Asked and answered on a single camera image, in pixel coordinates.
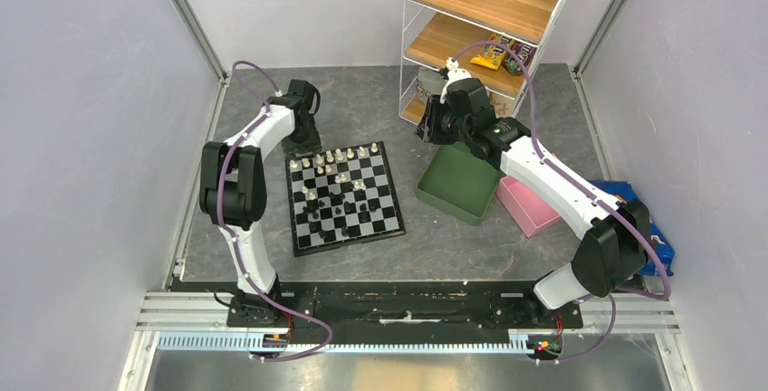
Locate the black white chessboard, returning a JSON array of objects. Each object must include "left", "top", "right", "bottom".
[{"left": 284, "top": 141, "right": 406, "bottom": 257}]

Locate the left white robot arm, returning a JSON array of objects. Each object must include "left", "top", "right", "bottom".
[{"left": 199, "top": 80, "right": 320, "bottom": 327}]

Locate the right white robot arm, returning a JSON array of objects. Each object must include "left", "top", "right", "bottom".
[{"left": 418, "top": 59, "right": 652, "bottom": 327}]

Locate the grey mug with drawing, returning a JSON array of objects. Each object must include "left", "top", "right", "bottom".
[{"left": 416, "top": 67, "right": 446, "bottom": 103}]

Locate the yellow M&M candy bag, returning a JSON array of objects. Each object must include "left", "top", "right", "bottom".
[{"left": 470, "top": 33, "right": 515, "bottom": 71}]

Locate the green square tray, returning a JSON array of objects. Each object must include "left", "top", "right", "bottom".
[{"left": 416, "top": 142, "right": 503, "bottom": 226}]

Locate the brown M&M candy bag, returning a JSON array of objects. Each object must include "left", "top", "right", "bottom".
[{"left": 503, "top": 41, "right": 537, "bottom": 76}]

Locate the pink square tray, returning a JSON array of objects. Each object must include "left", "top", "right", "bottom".
[{"left": 495, "top": 176, "right": 562, "bottom": 238}]

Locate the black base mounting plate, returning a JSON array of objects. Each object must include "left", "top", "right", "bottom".
[{"left": 226, "top": 281, "right": 583, "bottom": 345}]

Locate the blue Doritos chip bag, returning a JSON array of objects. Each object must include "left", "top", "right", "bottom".
[{"left": 590, "top": 179, "right": 675, "bottom": 277}]

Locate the white wire wooden shelf unit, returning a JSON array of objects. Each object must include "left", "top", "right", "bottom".
[{"left": 398, "top": 0, "right": 567, "bottom": 124}]

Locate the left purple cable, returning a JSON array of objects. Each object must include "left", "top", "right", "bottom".
[{"left": 216, "top": 60, "right": 335, "bottom": 364}]

